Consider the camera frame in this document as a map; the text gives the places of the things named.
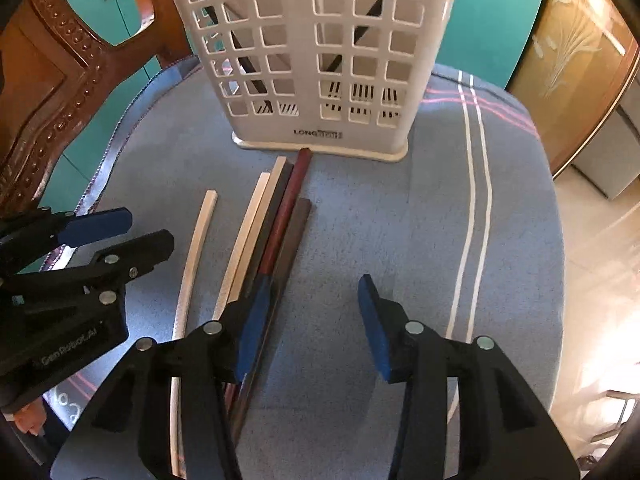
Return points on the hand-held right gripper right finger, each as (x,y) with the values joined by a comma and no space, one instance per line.
(375,332)

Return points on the blue striped table cloth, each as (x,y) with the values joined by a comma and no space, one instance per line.
(375,220)

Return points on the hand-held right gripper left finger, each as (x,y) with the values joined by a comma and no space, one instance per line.
(250,332)

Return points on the black chopstick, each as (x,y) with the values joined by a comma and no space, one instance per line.
(372,10)
(257,87)

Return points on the dark brown chopstick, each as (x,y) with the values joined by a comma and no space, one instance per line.
(295,240)
(280,202)

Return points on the person's left hand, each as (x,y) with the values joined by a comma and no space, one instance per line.
(30,417)

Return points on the white chopstick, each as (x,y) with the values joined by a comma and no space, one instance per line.
(272,190)
(197,240)
(245,240)

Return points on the carved wooden chair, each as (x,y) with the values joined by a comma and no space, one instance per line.
(60,110)

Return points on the wooden glass partition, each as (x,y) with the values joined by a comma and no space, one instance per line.
(560,45)

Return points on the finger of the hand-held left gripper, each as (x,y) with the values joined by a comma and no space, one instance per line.
(97,225)
(145,250)

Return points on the red-brown chopstick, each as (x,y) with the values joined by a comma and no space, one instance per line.
(290,200)

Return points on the white plastic utensil holder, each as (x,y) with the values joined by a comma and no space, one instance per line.
(302,60)

